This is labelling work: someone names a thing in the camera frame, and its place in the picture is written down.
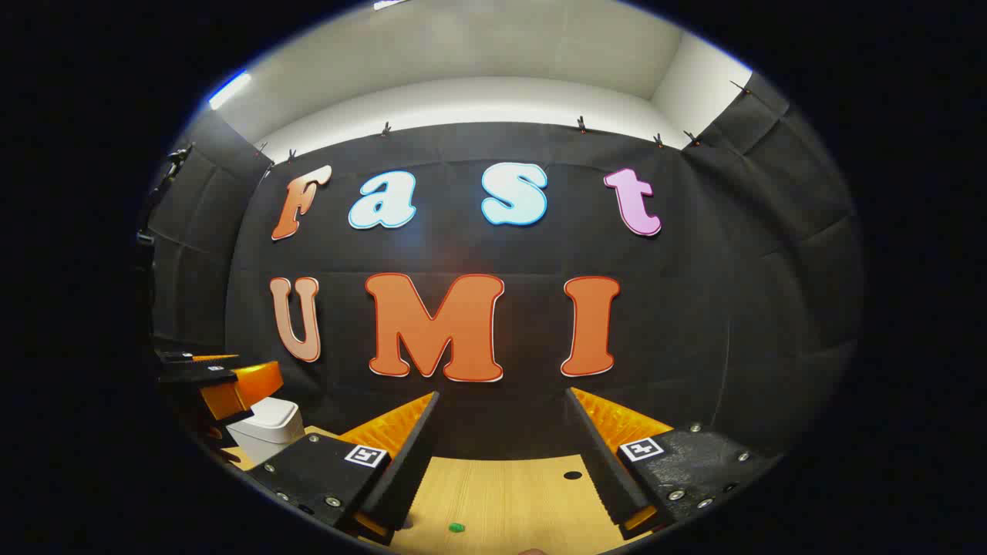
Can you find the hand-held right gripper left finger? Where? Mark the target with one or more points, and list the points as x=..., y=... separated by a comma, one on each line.
x=409, y=462

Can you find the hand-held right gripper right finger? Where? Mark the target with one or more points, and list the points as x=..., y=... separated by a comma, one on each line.
x=597, y=455

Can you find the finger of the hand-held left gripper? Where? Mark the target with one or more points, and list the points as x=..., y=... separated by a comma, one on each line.
x=181, y=357
x=247, y=385

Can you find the white desktop garbage bin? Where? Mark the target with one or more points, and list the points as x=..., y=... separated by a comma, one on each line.
x=266, y=435

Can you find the wooden desktop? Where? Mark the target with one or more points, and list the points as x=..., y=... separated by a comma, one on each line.
x=509, y=493

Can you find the black backdrop cloth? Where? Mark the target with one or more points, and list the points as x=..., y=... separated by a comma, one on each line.
x=694, y=308

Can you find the ceiling light strip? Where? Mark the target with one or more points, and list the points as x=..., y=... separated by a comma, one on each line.
x=230, y=89

